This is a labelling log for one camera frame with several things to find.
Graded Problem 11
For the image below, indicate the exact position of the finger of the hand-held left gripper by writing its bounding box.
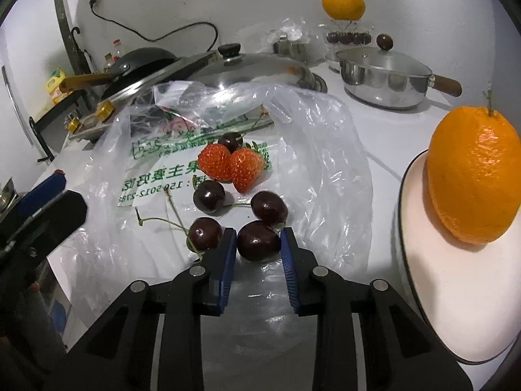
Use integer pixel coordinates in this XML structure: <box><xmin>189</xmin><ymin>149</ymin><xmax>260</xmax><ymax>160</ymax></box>
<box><xmin>6</xmin><ymin>190</ymin><xmax>89</xmax><ymax>259</ymax></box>
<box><xmin>16</xmin><ymin>171</ymin><xmax>68</xmax><ymax>221</ymax></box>

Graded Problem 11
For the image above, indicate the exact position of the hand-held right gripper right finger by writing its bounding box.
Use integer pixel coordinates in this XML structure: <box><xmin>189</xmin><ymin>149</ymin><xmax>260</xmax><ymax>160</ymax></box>
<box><xmin>280</xmin><ymin>227</ymin><xmax>475</xmax><ymax>391</ymax></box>

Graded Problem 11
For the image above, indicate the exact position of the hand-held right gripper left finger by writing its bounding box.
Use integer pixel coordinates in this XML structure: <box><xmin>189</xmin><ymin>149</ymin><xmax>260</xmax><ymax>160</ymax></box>
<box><xmin>43</xmin><ymin>228</ymin><xmax>238</xmax><ymax>391</ymax></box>

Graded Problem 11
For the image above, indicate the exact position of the dark red cherry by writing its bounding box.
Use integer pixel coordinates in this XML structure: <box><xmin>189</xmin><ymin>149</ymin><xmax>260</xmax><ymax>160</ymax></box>
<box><xmin>237</xmin><ymin>220</ymin><xmax>282</xmax><ymax>262</ymax></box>
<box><xmin>250</xmin><ymin>191</ymin><xmax>289</xmax><ymax>225</ymax></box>
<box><xmin>188</xmin><ymin>217</ymin><xmax>224</xmax><ymax>252</ymax></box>
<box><xmin>218</xmin><ymin>132</ymin><xmax>245</xmax><ymax>153</ymax></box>
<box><xmin>192</xmin><ymin>180</ymin><xmax>226</xmax><ymax>215</ymax></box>

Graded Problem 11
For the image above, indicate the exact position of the red strawberry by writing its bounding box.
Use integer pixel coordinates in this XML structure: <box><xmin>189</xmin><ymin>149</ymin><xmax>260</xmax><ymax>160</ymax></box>
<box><xmin>198</xmin><ymin>144</ymin><xmax>232</xmax><ymax>182</ymax></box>
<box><xmin>228</xmin><ymin>148</ymin><xmax>265</xmax><ymax>193</ymax></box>

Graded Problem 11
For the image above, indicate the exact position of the clear printed plastic bag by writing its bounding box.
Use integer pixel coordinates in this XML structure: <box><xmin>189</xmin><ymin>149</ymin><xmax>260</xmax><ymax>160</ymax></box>
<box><xmin>73</xmin><ymin>81</ymin><xmax>373</xmax><ymax>306</ymax></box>

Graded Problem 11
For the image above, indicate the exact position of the white plate dark rim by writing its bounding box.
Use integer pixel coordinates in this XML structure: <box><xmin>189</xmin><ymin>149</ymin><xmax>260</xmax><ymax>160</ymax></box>
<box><xmin>397</xmin><ymin>149</ymin><xmax>521</xmax><ymax>365</ymax></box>

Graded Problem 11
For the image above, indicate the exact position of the black metal rack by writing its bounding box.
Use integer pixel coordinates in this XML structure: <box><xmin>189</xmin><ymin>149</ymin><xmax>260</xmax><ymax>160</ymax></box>
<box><xmin>28</xmin><ymin>90</ymin><xmax>88</xmax><ymax>164</ymax></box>

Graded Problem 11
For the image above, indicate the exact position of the yellow carton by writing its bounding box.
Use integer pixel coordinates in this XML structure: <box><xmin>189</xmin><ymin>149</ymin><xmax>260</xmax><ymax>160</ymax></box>
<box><xmin>45</xmin><ymin>67</ymin><xmax>68</xmax><ymax>104</ymax></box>

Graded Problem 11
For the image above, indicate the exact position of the curved steel pole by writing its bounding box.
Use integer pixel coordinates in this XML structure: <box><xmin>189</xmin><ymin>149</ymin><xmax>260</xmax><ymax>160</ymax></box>
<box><xmin>53</xmin><ymin>0</ymin><xmax>88</xmax><ymax>74</ymax></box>

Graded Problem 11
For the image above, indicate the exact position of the steel pan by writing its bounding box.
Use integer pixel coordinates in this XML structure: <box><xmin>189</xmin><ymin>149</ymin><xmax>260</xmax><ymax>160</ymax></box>
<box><xmin>285</xmin><ymin>71</ymin><xmax>328</xmax><ymax>94</ymax></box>

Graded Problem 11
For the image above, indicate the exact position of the steel induction cooker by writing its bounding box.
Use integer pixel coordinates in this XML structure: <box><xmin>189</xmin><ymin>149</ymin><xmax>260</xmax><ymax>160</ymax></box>
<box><xmin>100</xmin><ymin>51</ymin><xmax>218</xmax><ymax>102</ymax></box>

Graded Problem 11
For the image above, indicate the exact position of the large steel lid black knob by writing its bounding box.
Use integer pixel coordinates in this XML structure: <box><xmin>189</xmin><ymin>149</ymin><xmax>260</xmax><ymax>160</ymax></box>
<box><xmin>185</xmin><ymin>43</ymin><xmax>316</xmax><ymax>92</ymax></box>

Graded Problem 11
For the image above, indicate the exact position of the large orange with stem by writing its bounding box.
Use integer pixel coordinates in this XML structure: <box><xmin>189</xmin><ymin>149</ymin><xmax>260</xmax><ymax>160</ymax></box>
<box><xmin>427</xmin><ymin>90</ymin><xmax>521</xmax><ymax>246</ymax></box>

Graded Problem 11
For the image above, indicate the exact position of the steel seasoning jar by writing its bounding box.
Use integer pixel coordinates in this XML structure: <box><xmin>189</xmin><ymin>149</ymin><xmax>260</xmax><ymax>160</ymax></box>
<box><xmin>274</xmin><ymin>33</ymin><xmax>308</xmax><ymax>64</ymax></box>

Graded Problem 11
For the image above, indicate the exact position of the glass pot lid brown knob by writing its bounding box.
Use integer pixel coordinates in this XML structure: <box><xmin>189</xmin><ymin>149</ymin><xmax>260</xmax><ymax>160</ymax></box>
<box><xmin>336</xmin><ymin>34</ymin><xmax>432</xmax><ymax>76</ymax></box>

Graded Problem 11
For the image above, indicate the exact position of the crumpled clear plastic wrap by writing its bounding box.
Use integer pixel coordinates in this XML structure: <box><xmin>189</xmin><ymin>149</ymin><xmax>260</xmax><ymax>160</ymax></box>
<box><xmin>234</xmin><ymin>18</ymin><xmax>322</xmax><ymax>66</ymax></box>

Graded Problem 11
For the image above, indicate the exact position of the row of boxed cherries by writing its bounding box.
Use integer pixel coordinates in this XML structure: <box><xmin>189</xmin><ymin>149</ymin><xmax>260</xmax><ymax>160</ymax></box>
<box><xmin>326</xmin><ymin>30</ymin><xmax>372</xmax><ymax>46</ymax></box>

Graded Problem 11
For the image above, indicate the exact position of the small round orange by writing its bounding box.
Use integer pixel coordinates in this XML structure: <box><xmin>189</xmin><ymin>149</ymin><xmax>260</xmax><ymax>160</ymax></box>
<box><xmin>321</xmin><ymin>0</ymin><xmax>366</xmax><ymax>21</ymax></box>

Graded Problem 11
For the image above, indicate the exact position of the black wok wooden handle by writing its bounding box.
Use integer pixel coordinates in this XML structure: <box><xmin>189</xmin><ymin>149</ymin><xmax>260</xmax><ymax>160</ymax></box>
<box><xmin>61</xmin><ymin>47</ymin><xmax>180</xmax><ymax>90</ymax></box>

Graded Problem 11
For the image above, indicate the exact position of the black power cable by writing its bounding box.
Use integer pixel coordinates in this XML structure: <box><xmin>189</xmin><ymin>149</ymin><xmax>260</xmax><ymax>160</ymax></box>
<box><xmin>89</xmin><ymin>2</ymin><xmax>220</xmax><ymax>51</ymax></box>

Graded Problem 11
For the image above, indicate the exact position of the steel pot wooden handle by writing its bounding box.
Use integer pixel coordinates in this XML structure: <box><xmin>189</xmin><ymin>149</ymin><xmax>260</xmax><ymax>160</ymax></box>
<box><xmin>336</xmin><ymin>59</ymin><xmax>462</xmax><ymax>110</ymax></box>

